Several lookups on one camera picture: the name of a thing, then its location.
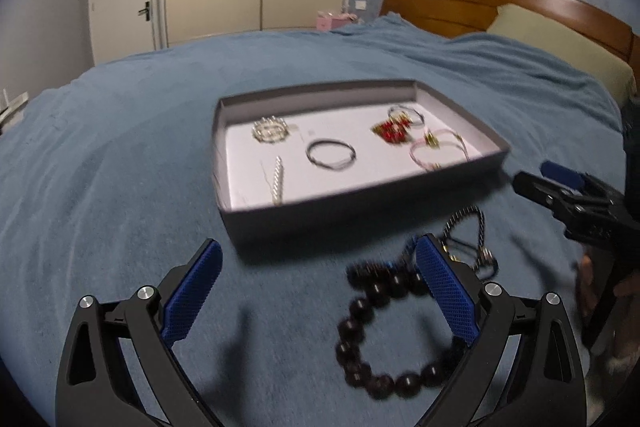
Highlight blue bed blanket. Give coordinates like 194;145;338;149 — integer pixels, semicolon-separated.
1;15;625;426

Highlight round pearl hair clip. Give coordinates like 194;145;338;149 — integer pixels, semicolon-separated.
252;116;290;143

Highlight grey cord bracelet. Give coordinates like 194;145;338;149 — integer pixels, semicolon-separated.
305;137;357;170

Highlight pale yellow pillow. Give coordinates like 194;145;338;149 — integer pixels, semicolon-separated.
486;4;638;106

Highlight person's right hand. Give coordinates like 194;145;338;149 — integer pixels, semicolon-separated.
577;253;640;375

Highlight thin silver cord bracelet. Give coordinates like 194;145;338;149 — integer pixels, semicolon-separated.
387;103;426;127

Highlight wooden headboard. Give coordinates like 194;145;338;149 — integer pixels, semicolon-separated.
380;0;639;64

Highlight grey shallow jewelry tray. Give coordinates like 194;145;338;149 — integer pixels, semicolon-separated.
212;79;510;247

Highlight straight pearl hair clip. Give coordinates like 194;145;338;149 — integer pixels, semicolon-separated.
271;156;284;206

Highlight pink box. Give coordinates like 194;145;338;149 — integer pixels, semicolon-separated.
316;11;358;31

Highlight black door handle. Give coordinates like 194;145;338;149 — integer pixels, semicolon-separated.
138;1;151;22

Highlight red bead bracelet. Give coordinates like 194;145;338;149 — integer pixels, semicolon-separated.
370;117;412;146

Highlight white wifi router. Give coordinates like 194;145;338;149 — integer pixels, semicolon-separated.
0;90;29;124

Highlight large black bead bracelet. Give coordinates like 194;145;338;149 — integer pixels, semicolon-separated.
335;255;469;401

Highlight pink cord charm bracelet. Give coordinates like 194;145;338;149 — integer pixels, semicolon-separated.
409;128;470;172

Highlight black cord charm bracelet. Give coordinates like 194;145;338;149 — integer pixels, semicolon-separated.
440;204;500;281

